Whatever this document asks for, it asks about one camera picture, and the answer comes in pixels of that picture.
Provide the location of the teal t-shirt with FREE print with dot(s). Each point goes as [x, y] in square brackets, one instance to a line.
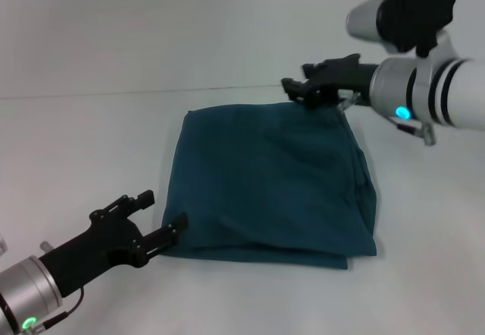
[265, 183]

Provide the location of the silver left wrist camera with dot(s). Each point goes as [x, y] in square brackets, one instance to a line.
[3, 244]

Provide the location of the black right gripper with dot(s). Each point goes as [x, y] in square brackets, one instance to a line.
[341, 79]

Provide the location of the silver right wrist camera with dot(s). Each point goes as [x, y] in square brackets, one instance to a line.
[409, 13]

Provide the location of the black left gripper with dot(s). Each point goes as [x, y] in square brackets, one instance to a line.
[94, 248]

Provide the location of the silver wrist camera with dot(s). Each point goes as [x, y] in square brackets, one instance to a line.
[409, 13]
[3, 244]

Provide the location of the small silver connector stub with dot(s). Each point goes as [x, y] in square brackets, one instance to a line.
[46, 246]

